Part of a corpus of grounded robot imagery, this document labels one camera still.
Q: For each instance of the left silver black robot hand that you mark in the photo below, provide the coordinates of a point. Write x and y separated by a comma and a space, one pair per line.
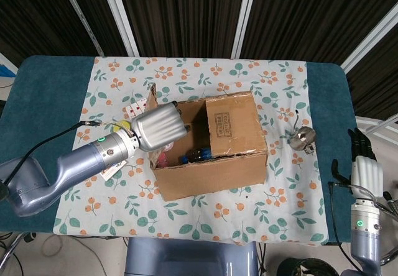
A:
158, 126

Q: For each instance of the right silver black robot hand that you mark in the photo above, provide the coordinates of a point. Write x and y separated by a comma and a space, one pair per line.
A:
367, 176

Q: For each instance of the cardboard box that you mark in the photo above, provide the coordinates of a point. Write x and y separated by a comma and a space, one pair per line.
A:
217, 170

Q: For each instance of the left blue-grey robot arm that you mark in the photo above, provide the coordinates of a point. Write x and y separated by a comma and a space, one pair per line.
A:
77, 164

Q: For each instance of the playing card deck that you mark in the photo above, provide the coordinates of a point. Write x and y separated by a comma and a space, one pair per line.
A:
133, 108

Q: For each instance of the small pink red cup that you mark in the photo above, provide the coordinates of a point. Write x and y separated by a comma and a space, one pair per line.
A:
162, 159

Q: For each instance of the chrome chair base with caster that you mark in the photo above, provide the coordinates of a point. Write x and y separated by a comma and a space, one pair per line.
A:
392, 207

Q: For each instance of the cola bottle blue label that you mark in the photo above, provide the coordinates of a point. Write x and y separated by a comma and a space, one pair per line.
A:
196, 155

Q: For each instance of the red building postcard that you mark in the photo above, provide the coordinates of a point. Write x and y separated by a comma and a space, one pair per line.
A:
110, 173

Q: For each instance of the floral fruit print tablecloth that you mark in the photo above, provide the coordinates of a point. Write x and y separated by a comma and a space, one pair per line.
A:
186, 220

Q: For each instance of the teal table cover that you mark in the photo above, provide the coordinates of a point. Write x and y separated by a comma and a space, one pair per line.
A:
46, 102

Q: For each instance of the black round bin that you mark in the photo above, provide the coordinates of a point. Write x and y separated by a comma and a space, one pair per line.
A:
289, 268

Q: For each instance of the blue-grey robot torso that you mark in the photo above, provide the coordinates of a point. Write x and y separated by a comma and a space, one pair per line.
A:
186, 257

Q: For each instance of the blue white box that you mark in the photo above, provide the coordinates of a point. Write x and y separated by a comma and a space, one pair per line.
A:
6, 69

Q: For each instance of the chrome tube leg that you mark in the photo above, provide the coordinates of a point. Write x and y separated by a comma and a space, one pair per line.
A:
12, 248

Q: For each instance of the white frame rail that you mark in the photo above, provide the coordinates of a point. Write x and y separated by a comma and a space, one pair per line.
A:
382, 123

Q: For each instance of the wide white partition post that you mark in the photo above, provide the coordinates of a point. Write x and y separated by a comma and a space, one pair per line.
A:
119, 18

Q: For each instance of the thin white partition post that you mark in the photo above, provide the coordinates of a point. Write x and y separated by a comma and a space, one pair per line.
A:
81, 16

